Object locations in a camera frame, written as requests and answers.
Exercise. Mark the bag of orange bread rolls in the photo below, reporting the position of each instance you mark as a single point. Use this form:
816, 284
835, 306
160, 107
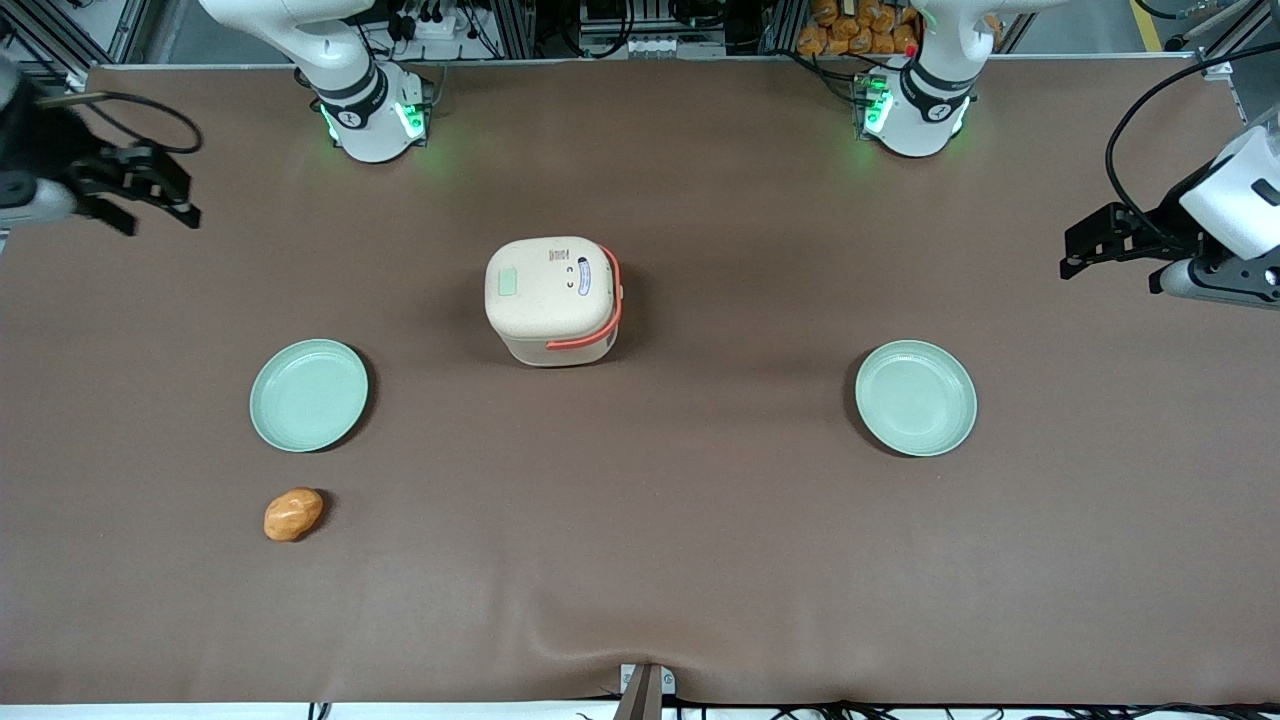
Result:
850, 30

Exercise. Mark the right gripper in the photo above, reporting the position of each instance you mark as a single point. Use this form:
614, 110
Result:
40, 150

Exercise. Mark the orange bread roll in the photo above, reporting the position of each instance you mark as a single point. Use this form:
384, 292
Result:
293, 514

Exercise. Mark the black electronics box with connectors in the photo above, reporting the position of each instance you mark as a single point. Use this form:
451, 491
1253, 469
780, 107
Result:
650, 30

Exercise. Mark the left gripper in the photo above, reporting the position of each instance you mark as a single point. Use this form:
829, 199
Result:
1167, 217

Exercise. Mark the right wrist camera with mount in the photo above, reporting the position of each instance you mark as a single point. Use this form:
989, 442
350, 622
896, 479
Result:
30, 200

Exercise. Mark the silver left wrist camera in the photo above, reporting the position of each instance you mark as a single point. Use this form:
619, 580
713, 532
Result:
1215, 283

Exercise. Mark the white power strip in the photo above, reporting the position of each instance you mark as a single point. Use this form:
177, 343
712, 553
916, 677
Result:
435, 25

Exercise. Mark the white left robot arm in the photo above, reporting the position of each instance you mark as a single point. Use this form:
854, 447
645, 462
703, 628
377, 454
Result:
925, 105

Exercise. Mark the aluminium frame profile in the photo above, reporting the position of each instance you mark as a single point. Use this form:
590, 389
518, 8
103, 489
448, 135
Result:
60, 30

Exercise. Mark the brown table mat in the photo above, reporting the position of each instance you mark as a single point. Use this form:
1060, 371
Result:
700, 520

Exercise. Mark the light green round plate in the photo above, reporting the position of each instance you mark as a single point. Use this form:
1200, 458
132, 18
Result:
308, 396
915, 398

